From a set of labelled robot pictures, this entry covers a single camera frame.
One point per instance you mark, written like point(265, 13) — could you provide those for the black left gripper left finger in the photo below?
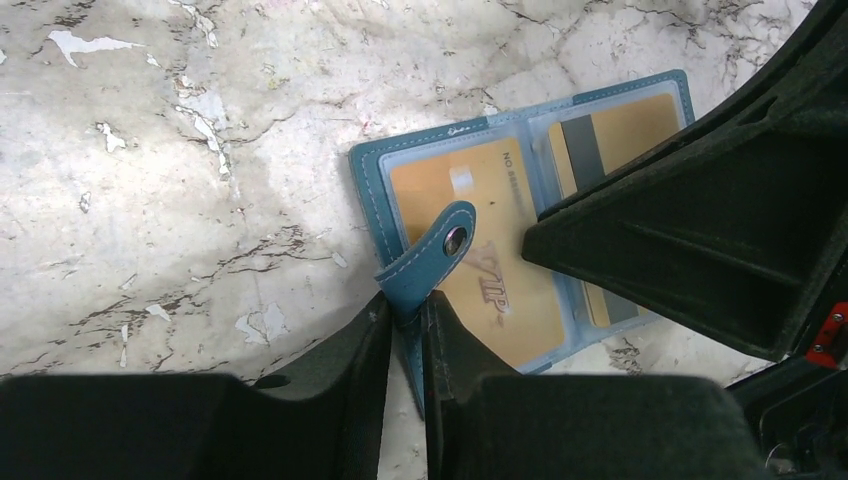
point(318, 417)

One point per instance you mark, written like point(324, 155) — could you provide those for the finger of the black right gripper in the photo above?
point(735, 227)

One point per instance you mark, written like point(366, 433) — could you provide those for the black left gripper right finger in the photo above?
point(484, 420)

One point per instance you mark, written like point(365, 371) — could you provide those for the gold card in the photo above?
point(508, 304)
point(581, 150)

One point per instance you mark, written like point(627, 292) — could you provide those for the blue leather card holder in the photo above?
point(411, 270)

